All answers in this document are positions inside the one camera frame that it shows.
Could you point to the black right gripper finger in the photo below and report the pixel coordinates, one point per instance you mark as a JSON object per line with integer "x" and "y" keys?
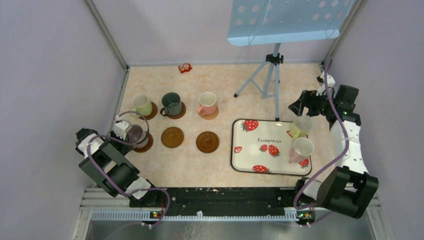
{"x": 297, "y": 107}
{"x": 305, "y": 97}

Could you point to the brown wooden coaster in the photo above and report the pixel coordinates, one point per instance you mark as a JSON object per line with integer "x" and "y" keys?
{"x": 207, "y": 142}
{"x": 184, "y": 109}
{"x": 172, "y": 137}
{"x": 148, "y": 145}
{"x": 149, "y": 106}

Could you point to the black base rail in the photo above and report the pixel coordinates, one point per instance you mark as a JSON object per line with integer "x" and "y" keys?
{"x": 219, "y": 201}

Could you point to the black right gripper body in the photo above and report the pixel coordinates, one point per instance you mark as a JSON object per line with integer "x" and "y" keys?
{"x": 318, "y": 105}

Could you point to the purple mug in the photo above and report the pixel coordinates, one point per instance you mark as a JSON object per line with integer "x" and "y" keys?
{"x": 137, "y": 137}

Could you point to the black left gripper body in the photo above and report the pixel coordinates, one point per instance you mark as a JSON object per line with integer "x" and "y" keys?
{"x": 120, "y": 145}

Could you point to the yellow mug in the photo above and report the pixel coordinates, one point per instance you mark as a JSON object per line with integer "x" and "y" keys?
{"x": 301, "y": 126}

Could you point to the woven rattan coaster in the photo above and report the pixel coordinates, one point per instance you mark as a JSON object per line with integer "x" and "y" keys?
{"x": 211, "y": 117}

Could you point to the pink white mug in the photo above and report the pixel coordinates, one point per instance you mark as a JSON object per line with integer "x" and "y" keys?
{"x": 301, "y": 149}

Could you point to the small red box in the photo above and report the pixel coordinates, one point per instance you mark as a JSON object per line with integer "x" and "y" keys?
{"x": 185, "y": 67}

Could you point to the white strawberry tray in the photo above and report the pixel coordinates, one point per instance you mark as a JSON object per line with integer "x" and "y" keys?
{"x": 263, "y": 147}

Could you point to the light blue music stand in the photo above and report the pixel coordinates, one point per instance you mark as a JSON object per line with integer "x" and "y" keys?
{"x": 261, "y": 22}

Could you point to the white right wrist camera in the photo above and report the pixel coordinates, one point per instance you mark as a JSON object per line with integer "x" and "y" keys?
{"x": 325, "y": 81}

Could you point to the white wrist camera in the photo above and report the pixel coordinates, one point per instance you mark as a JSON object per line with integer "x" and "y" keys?
{"x": 325, "y": 81}
{"x": 121, "y": 127}

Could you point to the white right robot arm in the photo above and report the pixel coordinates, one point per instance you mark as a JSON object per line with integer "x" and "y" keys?
{"x": 349, "y": 188}

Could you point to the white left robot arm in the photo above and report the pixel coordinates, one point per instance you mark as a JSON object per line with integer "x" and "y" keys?
{"x": 105, "y": 163}

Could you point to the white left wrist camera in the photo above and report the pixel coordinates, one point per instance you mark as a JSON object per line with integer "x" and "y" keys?
{"x": 121, "y": 127}

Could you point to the dark green mug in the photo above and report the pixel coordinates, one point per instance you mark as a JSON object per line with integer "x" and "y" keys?
{"x": 172, "y": 104}

